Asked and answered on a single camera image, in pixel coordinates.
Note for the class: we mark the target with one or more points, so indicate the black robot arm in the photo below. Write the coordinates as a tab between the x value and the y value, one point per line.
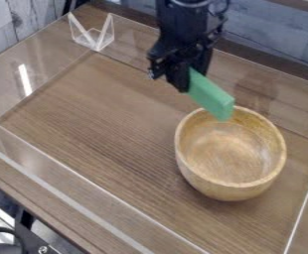
190	29

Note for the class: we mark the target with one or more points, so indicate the clear acrylic corner bracket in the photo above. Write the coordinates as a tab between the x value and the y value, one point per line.
92	38

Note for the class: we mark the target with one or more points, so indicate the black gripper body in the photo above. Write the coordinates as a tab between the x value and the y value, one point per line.
190	25

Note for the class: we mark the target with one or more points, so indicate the round wooden bowl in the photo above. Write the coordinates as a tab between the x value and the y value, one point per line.
229	159

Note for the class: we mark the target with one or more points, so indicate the black table frame bracket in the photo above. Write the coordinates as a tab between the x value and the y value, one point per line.
34	243

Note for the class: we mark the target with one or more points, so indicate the green rectangular stick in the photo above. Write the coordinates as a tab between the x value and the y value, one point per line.
210	96

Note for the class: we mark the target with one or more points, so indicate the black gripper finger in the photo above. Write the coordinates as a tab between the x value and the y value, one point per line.
178	76
200	59

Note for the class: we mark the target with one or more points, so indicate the clear acrylic tray wall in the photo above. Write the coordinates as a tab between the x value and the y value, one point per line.
99	222

